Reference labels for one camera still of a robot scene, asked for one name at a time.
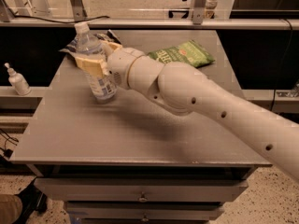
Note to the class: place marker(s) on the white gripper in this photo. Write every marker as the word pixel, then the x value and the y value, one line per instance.
pixel 120 65

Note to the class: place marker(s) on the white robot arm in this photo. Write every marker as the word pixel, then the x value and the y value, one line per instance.
pixel 181 89

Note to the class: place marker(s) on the white pump dispenser bottle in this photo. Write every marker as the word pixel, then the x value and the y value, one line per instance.
pixel 17 81

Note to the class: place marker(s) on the blue snack bag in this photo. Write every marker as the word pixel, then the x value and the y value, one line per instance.
pixel 71 45

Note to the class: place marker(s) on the green snack bag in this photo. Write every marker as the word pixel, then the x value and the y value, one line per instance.
pixel 188 52

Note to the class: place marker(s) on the grey drawer cabinet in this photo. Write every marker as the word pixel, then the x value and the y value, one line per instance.
pixel 99 159

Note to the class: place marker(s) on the black shoe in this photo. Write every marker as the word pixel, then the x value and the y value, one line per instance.
pixel 32 199

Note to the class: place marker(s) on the metal frame leg left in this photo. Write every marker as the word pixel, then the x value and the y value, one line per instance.
pixel 79 12

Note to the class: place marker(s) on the metal frame leg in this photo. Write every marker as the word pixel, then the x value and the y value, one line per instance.
pixel 198 11
pixel 79 12

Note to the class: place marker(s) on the metal frame leg right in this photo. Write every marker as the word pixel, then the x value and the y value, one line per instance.
pixel 198 11

